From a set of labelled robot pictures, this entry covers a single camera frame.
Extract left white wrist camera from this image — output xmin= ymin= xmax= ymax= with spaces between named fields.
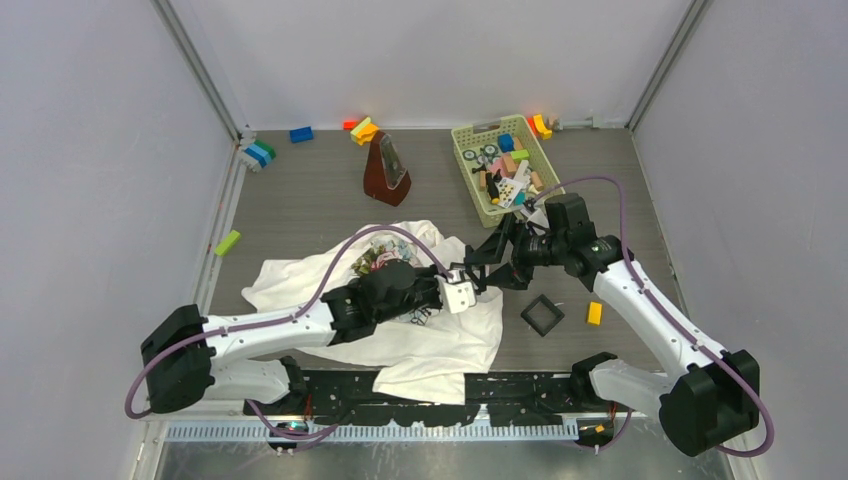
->
xmin=439 ymin=269 xmax=477 ymax=314

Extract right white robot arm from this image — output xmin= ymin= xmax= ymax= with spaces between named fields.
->
xmin=463 ymin=193 xmax=766 ymax=457

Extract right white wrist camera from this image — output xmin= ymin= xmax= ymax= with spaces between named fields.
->
xmin=521 ymin=207 xmax=550 ymax=235

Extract black square frame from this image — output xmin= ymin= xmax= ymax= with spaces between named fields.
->
xmin=520 ymin=294 xmax=565 ymax=337

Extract blue green stacked bricks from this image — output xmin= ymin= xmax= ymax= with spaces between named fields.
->
xmin=240 ymin=140 xmax=277 ymax=172

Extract brown wooden metronome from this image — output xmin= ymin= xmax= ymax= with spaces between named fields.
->
xmin=363 ymin=131 xmax=412 ymax=207

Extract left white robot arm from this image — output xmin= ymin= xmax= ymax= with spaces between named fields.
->
xmin=140 ymin=260 xmax=479 ymax=414

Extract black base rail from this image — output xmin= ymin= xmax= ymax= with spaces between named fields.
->
xmin=243 ymin=370 xmax=627 ymax=427

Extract white floral t-shirt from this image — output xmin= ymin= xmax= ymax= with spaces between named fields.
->
xmin=241 ymin=220 xmax=503 ymax=393

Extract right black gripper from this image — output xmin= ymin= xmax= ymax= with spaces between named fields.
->
xmin=466 ymin=212 xmax=568 ymax=291

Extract yellow toy brick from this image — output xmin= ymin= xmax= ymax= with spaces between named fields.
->
xmin=586 ymin=301 xmax=603 ymax=326

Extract blue toy brick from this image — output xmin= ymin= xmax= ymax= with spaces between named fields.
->
xmin=289 ymin=126 xmax=314 ymax=144

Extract lime green block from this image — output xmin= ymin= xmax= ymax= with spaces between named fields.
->
xmin=213 ymin=230 xmax=241 ymax=257

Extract green plastic basket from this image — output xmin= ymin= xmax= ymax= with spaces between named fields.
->
xmin=451 ymin=115 xmax=560 ymax=228

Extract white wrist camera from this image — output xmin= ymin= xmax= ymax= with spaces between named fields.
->
xmin=521 ymin=207 xmax=550 ymax=235
xmin=439 ymin=269 xmax=477 ymax=314

